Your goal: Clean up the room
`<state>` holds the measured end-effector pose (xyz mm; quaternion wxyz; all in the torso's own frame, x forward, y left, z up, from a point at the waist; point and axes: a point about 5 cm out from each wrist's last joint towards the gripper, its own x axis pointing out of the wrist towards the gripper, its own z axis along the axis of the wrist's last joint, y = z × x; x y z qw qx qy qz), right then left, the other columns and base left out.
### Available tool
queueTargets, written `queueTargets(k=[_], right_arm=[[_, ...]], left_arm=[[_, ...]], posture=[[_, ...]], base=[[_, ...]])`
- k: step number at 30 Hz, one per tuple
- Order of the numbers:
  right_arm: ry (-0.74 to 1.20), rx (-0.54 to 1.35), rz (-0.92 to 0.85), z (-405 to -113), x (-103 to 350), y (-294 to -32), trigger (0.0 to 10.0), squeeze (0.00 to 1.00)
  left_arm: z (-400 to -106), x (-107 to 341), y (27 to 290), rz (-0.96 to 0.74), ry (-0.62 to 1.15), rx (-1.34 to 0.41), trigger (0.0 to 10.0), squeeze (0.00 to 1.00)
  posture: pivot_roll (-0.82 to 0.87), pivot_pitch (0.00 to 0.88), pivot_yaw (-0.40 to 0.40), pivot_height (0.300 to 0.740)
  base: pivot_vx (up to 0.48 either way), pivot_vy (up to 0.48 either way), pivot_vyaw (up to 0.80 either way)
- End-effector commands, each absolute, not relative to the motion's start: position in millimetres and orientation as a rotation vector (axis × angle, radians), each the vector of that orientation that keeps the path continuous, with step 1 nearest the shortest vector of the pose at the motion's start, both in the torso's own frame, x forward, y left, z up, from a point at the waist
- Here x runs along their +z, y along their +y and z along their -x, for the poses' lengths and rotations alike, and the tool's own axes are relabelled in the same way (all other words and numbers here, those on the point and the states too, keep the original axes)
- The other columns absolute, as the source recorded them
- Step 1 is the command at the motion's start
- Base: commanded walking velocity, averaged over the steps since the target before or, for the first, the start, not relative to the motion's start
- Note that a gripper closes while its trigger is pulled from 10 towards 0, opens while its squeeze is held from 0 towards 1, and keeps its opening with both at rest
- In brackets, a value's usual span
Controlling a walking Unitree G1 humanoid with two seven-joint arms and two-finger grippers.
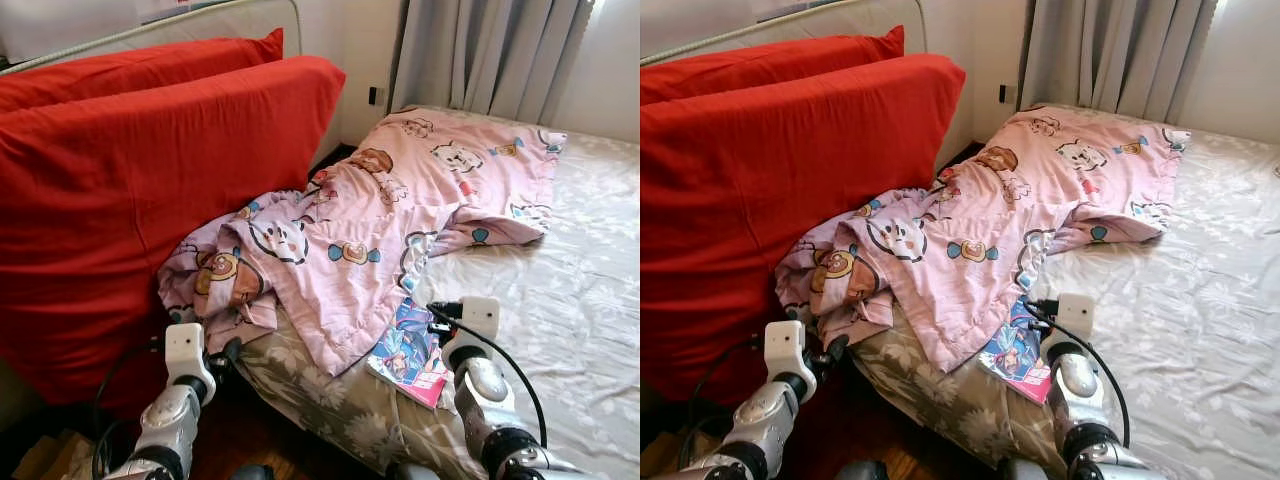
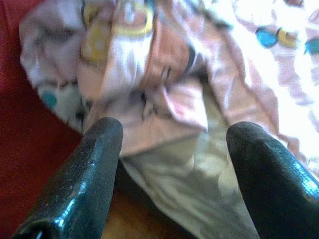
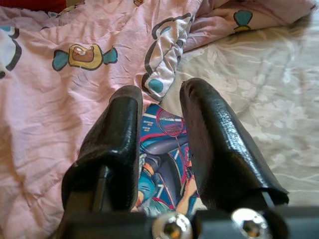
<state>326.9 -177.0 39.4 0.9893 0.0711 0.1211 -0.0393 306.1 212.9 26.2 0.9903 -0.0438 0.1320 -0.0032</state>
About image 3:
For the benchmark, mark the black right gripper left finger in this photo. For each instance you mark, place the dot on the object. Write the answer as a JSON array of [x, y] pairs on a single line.
[[109, 149]]

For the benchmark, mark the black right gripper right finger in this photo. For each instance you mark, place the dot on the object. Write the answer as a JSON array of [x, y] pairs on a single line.
[[219, 149]]

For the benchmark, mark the colourful comic book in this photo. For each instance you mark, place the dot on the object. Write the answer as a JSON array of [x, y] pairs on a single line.
[[162, 154]]

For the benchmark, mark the pink cartoon print blanket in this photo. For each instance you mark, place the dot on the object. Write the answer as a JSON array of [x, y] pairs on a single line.
[[49, 112]]

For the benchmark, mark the grey floral bed sheet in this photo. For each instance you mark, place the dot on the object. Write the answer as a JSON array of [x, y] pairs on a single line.
[[274, 99]]

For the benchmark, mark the red fabric sofa cushion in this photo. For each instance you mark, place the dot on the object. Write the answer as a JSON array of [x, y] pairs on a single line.
[[30, 5]]

